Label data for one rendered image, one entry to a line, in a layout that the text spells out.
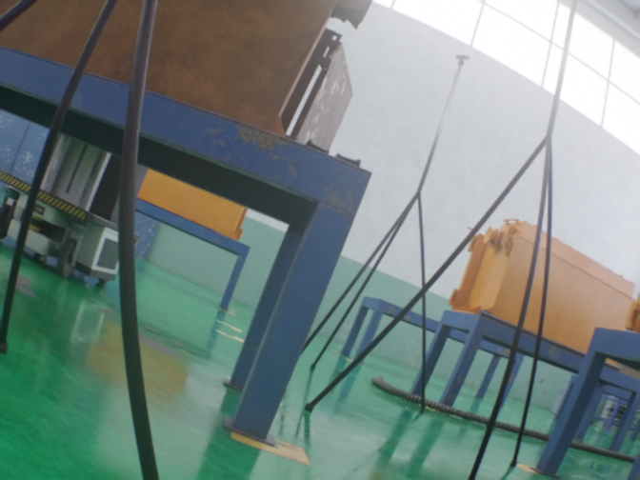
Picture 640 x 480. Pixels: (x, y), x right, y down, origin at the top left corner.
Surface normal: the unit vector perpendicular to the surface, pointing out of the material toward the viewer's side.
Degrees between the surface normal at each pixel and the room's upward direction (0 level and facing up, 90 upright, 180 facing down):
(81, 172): 90
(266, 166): 90
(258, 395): 90
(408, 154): 90
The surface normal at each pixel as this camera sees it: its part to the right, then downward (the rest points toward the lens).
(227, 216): 0.12, -0.04
